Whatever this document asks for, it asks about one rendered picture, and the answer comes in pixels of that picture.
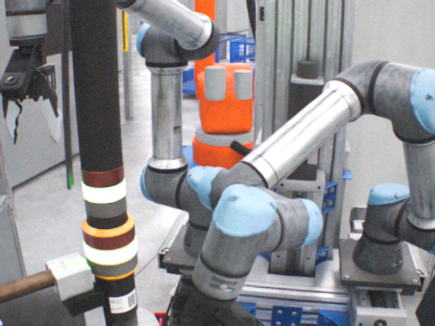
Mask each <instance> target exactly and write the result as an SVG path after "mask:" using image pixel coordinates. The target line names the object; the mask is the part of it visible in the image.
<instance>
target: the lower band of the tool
mask: <svg viewBox="0 0 435 326"><path fill-rule="evenodd" d="M127 214H128V213H127ZM128 216H129V220H128V222H127V223H126V224H124V225H122V226H120V227H117V228H114V229H111V230H99V229H96V228H93V227H90V226H89V225H88V224H87V217H86V218H85V219H84V220H83V221H82V229H83V231H84V232H85V233H87V234H90V235H92V236H97V237H102V238H108V237H113V236H117V235H120V234H122V233H126V232H128V231H129V230H130V229H131V228H132V227H133V226H134V218H133V217H132V216H131V215H130V214H128ZM127 246H128V245H126V246H124V247H122V248H126V247H127ZM89 248H91V247H89ZM122 248H118V249H114V250H99V249H94V248H91V249H93V250H96V251H117V250H120V249H122ZM89 260H90V259H89ZM90 261H91V262H94V261H92V260H90ZM94 263H97V264H101V265H116V264H120V263H119V262H118V263H113V264H103V263H99V262H94ZM136 269H137V266H136V268H135V269H134V270H133V271H132V272H129V273H127V274H125V275H122V276H118V277H117V276H114V277H103V276H99V275H96V274H95V273H93V272H92V274H93V275H94V276H97V277H99V278H102V279H106V280H112V279H122V278H124V277H126V276H129V275H130V274H131V273H133V272H134V271H135V270H136Z"/></svg>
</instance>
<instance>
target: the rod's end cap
mask: <svg viewBox="0 0 435 326"><path fill-rule="evenodd" d="M61 263H62V264H61V267H62V268H63V269H67V270H69V269H73V268H74V267H76V268H77V267H79V266H81V265H84V264H85V263H86V261H85V259H84V258H82V257H80V256H79V255H78V256H76V257H74V258H70V259H69V260H67V259H66V260H64V261H62V262H61ZM86 264H87V263H86Z"/></svg>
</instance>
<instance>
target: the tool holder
mask: <svg viewBox="0 0 435 326"><path fill-rule="evenodd" d="M78 255H79V254H78V253H76V252H75V253H72V254H70V255H66V256H61V257H60V258H56V259H55V260H53V259H52V260H50V261H48V262H45V267H46V269H52V275H53V277H54V285H55V286H52V289H53V290H54V291H55V293H56V294H57V296H58V297H59V299H60V300H61V302H62V303H63V304H64V305H65V307H66V308H67V310H68V312H69V313H70V315H71V316H72V317H75V318H76V322H77V326H106V321H105V319H104V312H103V305H104V299H103V292H102V290H101V289H100V288H99V287H98V286H97V285H96V284H95V282H94V281H93V279H92V271H91V268H90V267H89V266H88V265H87V264H86V263H85V264H84V265H81V266H79V267H77V268H76V267H74V268H73V269H69V270H67V269H63V268H62V267H61V264H62V263H61V262H62V261H64V260H66V259H67V260H69V259H70V258H74V257H76V256H78ZM79 256H80V255H79ZM80 257H81V256H80ZM137 321H138V326H159V323H158V322H157V319H156V318H155V316H153V315H152V314H151V313H150V312H148V311H147V310H145V309H142V308H140V307H139V308H138V309H137Z"/></svg>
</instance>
